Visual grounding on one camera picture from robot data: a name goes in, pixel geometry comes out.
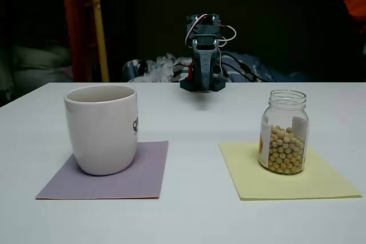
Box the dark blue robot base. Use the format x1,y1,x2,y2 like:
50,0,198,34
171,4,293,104
179,73,226,93

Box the purple paper mat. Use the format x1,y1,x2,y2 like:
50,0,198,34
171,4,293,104
34,140,169,201

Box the white bedding bundle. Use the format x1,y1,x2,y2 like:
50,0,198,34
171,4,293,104
0,43,74,105

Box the orange wooden post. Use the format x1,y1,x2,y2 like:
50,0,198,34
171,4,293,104
59,0,96,82

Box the yellow bamboo stick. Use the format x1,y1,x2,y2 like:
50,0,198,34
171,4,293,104
88,0,110,82

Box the white ceramic mug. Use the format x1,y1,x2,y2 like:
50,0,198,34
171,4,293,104
63,84,138,177

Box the patterned bed quilt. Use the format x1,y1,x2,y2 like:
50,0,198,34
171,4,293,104
122,52,314,83

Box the black power cable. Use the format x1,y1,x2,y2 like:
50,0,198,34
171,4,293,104
220,51,258,82
221,61,255,82

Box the red white servo cable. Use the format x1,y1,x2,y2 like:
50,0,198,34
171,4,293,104
185,13,237,78

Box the yellow beans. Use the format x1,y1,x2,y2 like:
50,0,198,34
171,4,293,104
268,125,305,174

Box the yellow paper mat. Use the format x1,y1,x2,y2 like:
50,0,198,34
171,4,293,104
218,142,363,201

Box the glass jar with label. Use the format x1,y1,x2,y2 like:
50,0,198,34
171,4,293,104
258,89,310,175

